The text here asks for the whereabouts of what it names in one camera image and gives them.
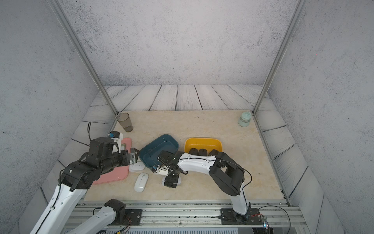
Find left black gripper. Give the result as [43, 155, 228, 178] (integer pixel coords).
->
[99, 146, 142, 175]

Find white mouse with grey line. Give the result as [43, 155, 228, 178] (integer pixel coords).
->
[162, 177, 181, 185]

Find small white mouse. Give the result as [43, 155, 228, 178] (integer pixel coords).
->
[129, 161, 145, 172]

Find dark teal storage box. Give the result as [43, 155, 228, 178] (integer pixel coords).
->
[139, 134, 179, 169]

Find long white mouse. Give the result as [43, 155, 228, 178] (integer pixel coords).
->
[134, 173, 149, 193]

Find black mouse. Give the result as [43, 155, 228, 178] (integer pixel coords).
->
[189, 148, 199, 156]
[198, 149, 208, 157]
[208, 149, 219, 157]

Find yellow storage box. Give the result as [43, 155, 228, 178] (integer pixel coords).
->
[184, 137, 223, 154]

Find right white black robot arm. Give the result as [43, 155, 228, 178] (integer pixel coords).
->
[152, 151, 251, 221]

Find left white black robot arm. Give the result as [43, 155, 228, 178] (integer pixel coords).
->
[31, 133, 139, 234]

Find pink tray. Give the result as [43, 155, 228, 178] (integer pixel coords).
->
[93, 138, 132, 185]

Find brown translucent cup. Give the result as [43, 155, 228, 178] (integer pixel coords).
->
[116, 113, 133, 132]

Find pale green glass jar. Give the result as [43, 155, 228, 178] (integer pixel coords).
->
[238, 112, 252, 127]

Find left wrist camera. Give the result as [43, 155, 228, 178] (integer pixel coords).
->
[108, 131, 125, 153]

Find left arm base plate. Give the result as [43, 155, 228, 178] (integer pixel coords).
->
[109, 209, 143, 226]

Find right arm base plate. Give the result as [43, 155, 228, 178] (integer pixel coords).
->
[218, 209, 264, 225]

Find aluminium rail frame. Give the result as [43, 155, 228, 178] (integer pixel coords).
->
[52, 200, 310, 234]

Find left aluminium corner post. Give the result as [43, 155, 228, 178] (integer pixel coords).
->
[48, 0, 119, 116]

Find aluminium corner post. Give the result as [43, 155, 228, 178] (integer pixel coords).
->
[253, 0, 307, 116]
[48, 0, 119, 116]

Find right aluminium corner post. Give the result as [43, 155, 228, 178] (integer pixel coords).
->
[253, 0, 307, 116]

